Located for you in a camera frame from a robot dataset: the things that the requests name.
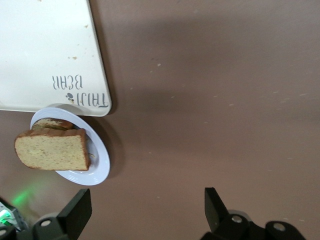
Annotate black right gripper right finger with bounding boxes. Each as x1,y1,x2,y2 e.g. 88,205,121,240
199,187,308,240

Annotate cream tray with bear print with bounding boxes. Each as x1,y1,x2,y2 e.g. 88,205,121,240
0,0,113,118

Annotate brown bread sandwich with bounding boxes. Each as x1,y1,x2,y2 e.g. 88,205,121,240
14,128,91,172

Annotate white round plate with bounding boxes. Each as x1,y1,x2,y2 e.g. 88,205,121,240
29,106,111,187

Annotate bread slice with filling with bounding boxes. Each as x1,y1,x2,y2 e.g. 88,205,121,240
31,117,76,132

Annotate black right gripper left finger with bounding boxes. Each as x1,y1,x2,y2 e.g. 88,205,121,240
0,188,93,240

